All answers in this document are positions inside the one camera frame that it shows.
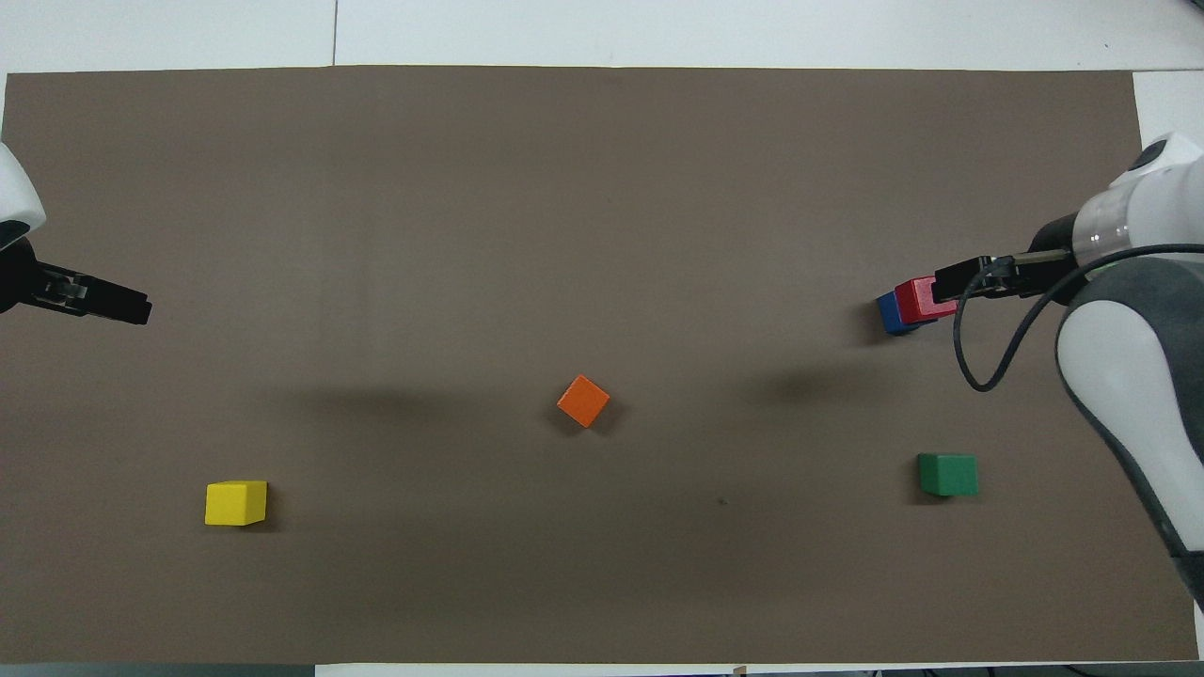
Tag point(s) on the brown table mat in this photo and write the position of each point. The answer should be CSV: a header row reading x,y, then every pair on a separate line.
x,y
602,188

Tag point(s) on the orange cube block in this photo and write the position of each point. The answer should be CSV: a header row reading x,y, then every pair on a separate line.
x,y
583,401

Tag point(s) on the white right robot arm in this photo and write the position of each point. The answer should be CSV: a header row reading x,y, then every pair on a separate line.
x,y
1110,357

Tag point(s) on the green cube block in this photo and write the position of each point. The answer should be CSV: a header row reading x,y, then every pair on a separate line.
x,y
948,475

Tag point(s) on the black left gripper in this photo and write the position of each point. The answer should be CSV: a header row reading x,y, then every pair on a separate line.
x,y
19,282

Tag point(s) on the red cube block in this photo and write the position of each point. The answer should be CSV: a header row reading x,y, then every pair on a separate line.
x,y
914,301

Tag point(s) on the yellow cube block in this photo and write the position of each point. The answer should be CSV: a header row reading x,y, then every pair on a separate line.
x,y
235,504

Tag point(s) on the blue cube block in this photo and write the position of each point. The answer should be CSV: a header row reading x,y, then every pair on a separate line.
x,y
889,315

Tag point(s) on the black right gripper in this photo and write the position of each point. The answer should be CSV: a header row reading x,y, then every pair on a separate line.
x,y
1058,263

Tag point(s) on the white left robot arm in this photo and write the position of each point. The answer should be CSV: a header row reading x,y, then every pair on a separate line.
x,y
14,197

